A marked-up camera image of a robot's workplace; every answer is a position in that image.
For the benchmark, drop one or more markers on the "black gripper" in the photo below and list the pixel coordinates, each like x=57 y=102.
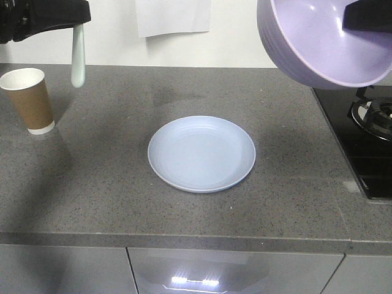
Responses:
x=23 y=19

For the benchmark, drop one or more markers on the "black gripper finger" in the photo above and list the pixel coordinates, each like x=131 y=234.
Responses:
x=368 y=15

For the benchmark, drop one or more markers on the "pale green plastic spoon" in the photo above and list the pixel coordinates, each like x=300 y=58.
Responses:
x=78 y=70

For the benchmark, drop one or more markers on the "purple plastic bowl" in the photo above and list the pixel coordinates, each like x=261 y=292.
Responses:
x=307 y=41

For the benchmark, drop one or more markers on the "brown paper cup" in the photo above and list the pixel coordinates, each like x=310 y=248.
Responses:
x=27 y=90

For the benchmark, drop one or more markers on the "light blue plastic plate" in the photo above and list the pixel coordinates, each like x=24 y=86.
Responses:
x=201 y=154

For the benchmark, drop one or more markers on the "black gas stove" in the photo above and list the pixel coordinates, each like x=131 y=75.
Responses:
x=361 y=120

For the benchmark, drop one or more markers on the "grey cabinet door left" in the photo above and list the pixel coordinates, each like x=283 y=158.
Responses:
x=56 y=269

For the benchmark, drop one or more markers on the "grey cabinet door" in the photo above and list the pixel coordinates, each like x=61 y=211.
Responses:
x=203 y=271
x=56 y=269

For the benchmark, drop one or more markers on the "grey cabinet door right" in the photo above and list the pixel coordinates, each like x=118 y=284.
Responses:
x=203 y=271

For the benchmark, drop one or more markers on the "white paper on wall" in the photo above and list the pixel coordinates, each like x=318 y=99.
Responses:
x=161 y=17

